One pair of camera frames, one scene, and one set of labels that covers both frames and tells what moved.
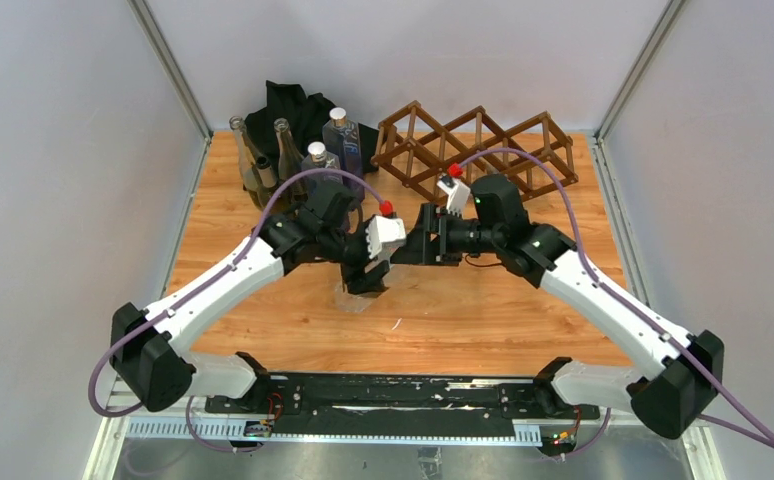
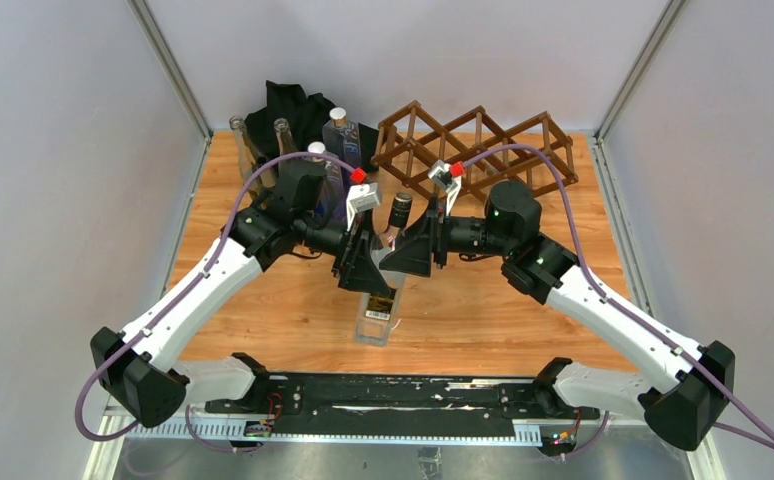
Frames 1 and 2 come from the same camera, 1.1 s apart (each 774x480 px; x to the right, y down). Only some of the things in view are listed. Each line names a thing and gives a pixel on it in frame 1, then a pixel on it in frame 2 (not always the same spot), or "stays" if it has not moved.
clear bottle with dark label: [290, 159] stays
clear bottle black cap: [350, 302] → [379, 315]
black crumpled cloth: [306, 115] stays
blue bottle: [344, 137] stays
